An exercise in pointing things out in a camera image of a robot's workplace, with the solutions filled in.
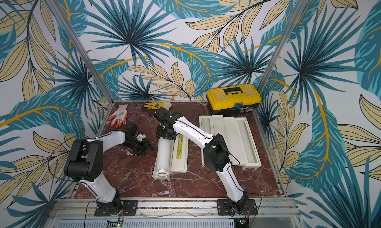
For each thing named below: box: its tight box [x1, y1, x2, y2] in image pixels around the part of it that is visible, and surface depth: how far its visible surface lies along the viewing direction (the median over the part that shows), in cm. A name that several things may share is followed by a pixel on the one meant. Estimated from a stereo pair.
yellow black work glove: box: [143, 101, 173, 112], surface depth 116 cm
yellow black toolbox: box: [206, 83, 262, 116], surface depth 103 cm
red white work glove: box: [107, 104, 129, 128], surface depth 112 cm
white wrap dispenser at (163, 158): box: [152, 136, 175, 181], surface depth 80 cm
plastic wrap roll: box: [157, 139, 170, 174], surface depth 79 cm
